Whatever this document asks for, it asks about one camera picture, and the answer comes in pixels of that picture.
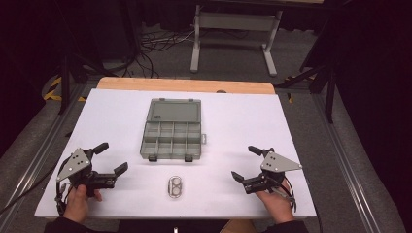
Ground hand-held gripper cable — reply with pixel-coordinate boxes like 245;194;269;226
53;180;74;217
271;176;298;214

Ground grey plastic compartment box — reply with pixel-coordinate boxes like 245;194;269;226
139;97;208;163

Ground grey metal table frame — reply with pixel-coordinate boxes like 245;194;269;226
189;0;284;78

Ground bundle of black floor cables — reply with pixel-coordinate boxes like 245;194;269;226
122;28;196;80

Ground aluminium floor rail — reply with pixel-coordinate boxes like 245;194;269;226
310;92;384;233
0;83;89;225

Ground yellow black hazard tape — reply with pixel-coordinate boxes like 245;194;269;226
43;75;87;103

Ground right hand-held gripper cable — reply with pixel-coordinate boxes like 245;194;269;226
271;176;298;214

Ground white table cover sheet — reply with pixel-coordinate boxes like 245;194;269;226
34;88;318;220

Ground black metal stand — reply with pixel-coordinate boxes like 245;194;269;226
57;52;109;117
275;48;338;124

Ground small clear oval case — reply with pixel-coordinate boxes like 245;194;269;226
166;175;185;200

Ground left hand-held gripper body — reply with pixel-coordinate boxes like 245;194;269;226
55;148;117;198

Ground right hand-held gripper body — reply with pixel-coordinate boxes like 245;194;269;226
241;150;303;195

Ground person's right hand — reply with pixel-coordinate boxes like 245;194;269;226
255;180;296;225

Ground left hand-held gripper cable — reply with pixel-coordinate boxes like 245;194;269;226
53;180;74;217

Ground person's left hand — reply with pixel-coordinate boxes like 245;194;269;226
62;183;103;224

